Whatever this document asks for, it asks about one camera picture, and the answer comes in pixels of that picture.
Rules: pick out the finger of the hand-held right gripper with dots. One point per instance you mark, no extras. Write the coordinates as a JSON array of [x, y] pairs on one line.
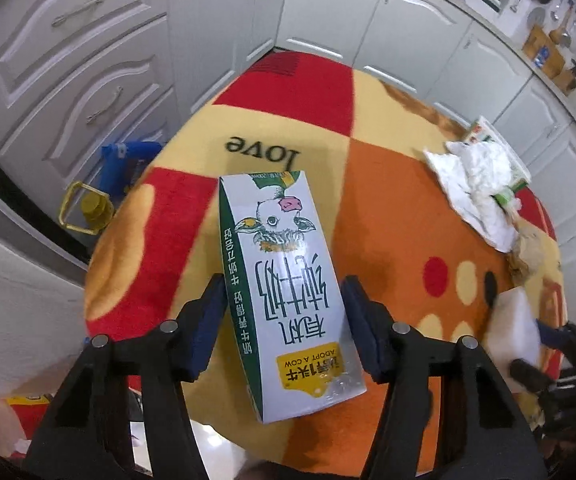
[[568, 337], [533, 376]]

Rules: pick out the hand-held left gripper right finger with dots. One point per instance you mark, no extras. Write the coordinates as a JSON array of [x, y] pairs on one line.
[[368, 330]]

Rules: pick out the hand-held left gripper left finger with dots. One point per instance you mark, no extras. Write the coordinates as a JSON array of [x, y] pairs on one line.
[[203, 330]]

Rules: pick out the white foam block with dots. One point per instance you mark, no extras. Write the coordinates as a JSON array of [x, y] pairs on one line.
[[513, 325]]

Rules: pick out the white green milk carton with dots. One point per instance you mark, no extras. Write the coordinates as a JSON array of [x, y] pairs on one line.
[[288, 310]]

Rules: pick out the brown paper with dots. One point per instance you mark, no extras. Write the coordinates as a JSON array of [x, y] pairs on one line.
[[528, 255]]

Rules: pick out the white tissue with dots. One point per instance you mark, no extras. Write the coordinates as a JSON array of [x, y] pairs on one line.
[[473, 185]]

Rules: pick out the white and green paper box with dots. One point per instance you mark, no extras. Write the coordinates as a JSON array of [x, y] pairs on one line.
[[483, 132]]

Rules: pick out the rose printed blanket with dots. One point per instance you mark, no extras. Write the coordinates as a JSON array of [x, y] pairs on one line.
[[393, 210]]

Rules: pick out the red and yellow bag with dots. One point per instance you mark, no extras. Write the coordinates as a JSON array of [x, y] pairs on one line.
[[38, 407]]

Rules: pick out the wooden cutting board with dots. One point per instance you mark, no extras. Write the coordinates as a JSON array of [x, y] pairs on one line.
[[543, 52]]

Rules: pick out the white lower kitchen cabinets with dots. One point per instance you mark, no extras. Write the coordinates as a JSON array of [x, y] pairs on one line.
[[93, 60]]

